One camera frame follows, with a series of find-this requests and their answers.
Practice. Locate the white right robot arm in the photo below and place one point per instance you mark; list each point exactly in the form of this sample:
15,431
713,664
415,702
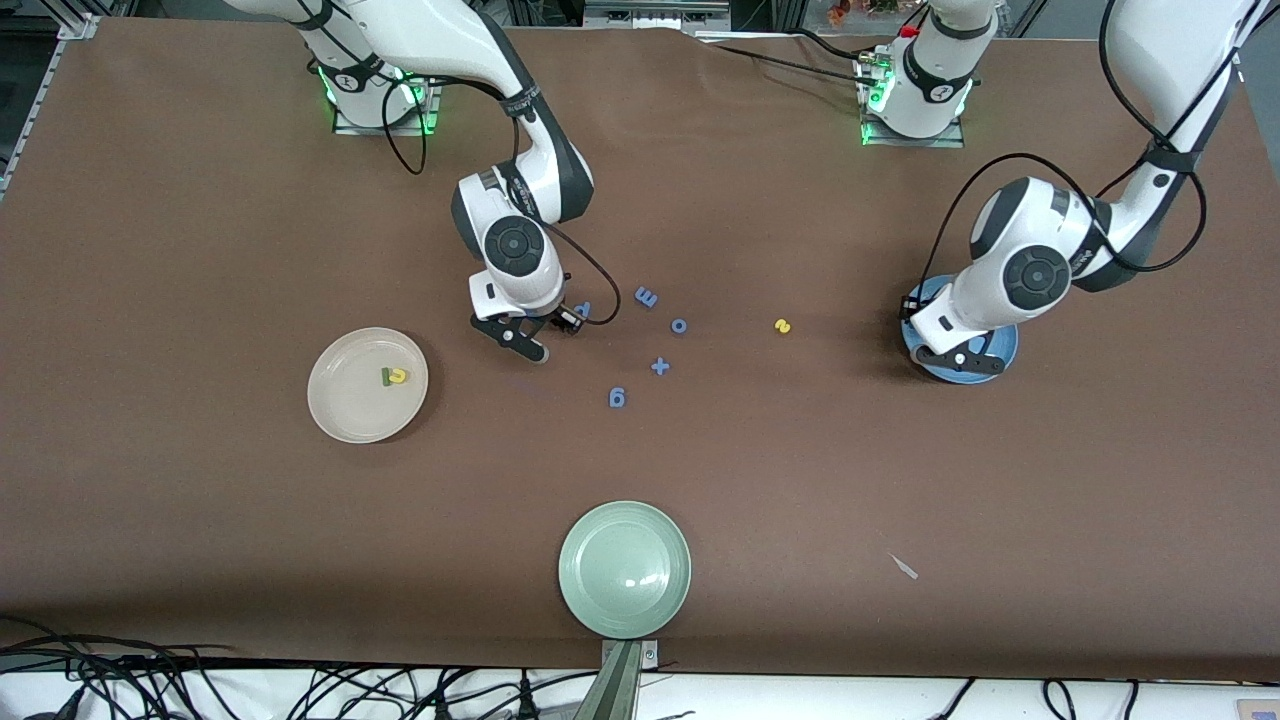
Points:
515,245

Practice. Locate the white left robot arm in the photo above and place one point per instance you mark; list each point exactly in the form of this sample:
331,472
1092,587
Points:
1035,275

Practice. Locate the blue foam letter m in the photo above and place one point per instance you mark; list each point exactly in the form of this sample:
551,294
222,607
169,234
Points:
646,297

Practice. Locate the beige round plate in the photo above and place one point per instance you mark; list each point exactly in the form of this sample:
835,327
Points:
350,400

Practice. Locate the green round plate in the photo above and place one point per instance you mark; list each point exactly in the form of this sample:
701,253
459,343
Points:
625,570

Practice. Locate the brown paper table cover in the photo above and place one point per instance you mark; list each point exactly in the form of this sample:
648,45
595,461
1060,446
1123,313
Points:
200,500

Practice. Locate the orange background object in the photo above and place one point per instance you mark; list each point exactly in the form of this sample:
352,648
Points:
840,10

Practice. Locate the white tape scrap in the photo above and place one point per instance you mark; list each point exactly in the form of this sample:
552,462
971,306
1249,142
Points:
905,568

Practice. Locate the blue round plate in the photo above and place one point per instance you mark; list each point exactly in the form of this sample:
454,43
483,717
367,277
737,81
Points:
1008,350

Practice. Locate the beige box corner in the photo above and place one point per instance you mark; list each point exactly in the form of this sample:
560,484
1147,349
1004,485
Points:
1260,712

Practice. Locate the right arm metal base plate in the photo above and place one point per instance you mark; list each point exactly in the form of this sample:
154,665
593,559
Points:
432,110

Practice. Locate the black metal frame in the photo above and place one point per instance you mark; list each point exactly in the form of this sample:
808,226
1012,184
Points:
545,12

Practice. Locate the grey metal bracket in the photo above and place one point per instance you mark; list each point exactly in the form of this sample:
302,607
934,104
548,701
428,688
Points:
650,15

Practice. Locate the grey camera mount pole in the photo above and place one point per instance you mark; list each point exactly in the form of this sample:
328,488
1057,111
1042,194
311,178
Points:
615,690

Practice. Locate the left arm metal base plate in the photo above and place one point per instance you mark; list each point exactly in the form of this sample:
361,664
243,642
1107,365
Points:
905,143

